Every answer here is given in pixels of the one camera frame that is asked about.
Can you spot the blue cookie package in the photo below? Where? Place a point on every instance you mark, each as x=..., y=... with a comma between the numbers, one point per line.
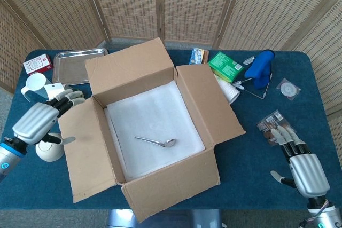
x=196, y=55

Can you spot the brown snack packet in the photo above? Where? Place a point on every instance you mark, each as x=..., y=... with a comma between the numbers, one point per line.
x=270, y=122

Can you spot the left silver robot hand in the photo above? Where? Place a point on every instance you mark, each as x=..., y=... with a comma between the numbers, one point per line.
x=34, y=122

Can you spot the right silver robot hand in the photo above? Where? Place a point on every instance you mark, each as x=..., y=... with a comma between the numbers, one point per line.
x=310, y=174

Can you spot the rectangular stainless steel tray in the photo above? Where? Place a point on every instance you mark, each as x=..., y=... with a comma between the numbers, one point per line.
x=69, y=65

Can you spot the small silver white clip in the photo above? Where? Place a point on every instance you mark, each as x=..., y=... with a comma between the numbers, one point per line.
x=249, y=60

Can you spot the blue oven mitt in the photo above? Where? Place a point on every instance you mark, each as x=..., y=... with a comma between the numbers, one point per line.
x=260, y=67

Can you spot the white plastic clip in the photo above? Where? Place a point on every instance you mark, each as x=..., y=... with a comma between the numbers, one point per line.
x=240, y=86

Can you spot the stack of white paper cups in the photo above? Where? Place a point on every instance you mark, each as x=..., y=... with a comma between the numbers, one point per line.
x=231, y=92

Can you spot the small red white carton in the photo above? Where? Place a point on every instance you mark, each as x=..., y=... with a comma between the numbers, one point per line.
x=37, y=63

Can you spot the green tissue pack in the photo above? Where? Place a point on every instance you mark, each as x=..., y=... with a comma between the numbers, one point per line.
x=227, y=63

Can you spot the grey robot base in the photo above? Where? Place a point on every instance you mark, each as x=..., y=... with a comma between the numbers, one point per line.
x=187, y=218

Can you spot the large cardboard shipping box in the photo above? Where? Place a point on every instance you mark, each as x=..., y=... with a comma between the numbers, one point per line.
x=171, y=188

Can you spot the bamboo folding screen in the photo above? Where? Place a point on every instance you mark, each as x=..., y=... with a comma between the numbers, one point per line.
x=133, y=3

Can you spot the yellow green sponge pack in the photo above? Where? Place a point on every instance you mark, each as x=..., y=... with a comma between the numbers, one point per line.
x=54, y=90

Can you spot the round disc in clear bag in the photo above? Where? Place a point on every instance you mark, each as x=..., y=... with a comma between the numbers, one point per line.
x=288, y=89

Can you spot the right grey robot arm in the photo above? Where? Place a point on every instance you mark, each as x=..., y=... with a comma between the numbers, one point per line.
x=324, y=216

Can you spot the brown wooden stick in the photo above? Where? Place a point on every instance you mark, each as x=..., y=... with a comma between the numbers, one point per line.
x=206, y=56

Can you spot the beige upturned bowl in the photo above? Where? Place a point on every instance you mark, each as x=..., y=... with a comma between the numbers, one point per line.
x=49, y=152

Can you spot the blue felt table cover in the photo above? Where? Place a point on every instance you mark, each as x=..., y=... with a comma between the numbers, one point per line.
x=253, y=185

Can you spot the white foam sheet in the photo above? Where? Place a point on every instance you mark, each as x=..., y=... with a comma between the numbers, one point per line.
x=149, y=116

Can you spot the metal spoon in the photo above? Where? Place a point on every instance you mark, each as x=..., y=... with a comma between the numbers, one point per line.
x=168, y=143

